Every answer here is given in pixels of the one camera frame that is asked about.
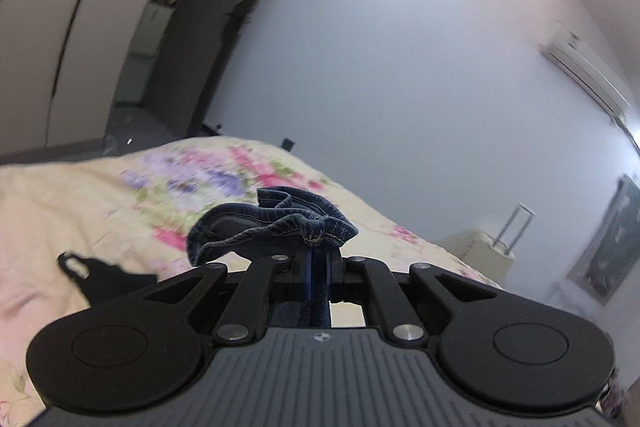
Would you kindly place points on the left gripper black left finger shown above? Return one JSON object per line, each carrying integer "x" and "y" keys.
{"x": 304, "y": 306}

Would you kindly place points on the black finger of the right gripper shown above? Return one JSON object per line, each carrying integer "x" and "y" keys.
{"x": 99, "y": 281}

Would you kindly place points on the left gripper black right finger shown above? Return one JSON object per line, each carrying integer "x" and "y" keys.
{"x": 333, "y": 282}

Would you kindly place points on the blue denim jeans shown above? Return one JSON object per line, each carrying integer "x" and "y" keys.
{"x": 285, "y": 220}

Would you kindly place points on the floral yellow bed cover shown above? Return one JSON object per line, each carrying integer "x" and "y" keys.
{"x": 135, "y": 211}

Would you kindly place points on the dark brown door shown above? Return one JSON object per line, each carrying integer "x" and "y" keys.
{"x": 177, "y": 57}

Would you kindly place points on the beige wardrobe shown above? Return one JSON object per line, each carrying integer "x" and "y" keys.
{"x": 60, "y": 65}

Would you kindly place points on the white suitcase with handle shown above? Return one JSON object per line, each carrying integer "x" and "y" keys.
{"x": 493, "y": 256}

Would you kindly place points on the framed wall picture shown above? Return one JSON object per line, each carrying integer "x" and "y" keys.
{"x": 613, "y": 250}

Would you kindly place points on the white wall air conditioner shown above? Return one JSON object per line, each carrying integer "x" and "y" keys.
{"x": 574, "y": 57}

